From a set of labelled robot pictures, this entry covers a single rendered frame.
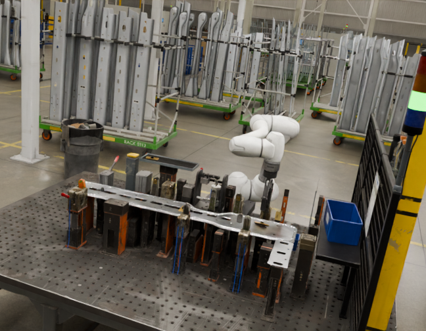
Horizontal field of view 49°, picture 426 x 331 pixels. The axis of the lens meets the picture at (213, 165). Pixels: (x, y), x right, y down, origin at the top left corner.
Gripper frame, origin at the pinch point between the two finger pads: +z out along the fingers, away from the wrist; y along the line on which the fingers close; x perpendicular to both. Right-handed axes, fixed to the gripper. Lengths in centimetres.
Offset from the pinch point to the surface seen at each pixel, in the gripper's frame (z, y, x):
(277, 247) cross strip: 13.9, 21.3, 12.0
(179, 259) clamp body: 35, 21, -40
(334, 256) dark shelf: 11.0, 22.9, 40.9
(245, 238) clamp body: 11.0, 24.9, -4.6
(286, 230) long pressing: 13.8, -2.0, 14.4
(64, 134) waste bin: 50, -214, -260
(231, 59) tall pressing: -1, -935, -242
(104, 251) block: 42, 20, -87
